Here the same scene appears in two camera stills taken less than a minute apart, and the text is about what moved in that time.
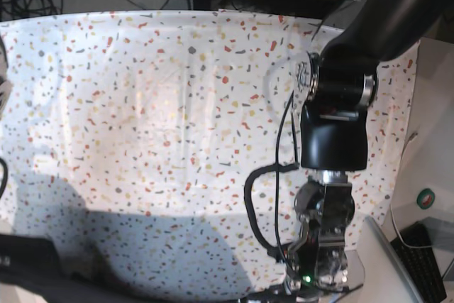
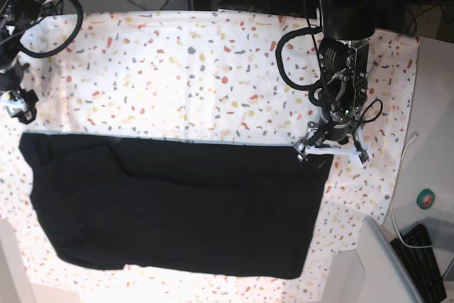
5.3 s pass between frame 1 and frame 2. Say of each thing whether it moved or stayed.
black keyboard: stayed
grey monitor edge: stayed
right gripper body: moved
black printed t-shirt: moved
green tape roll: stayed
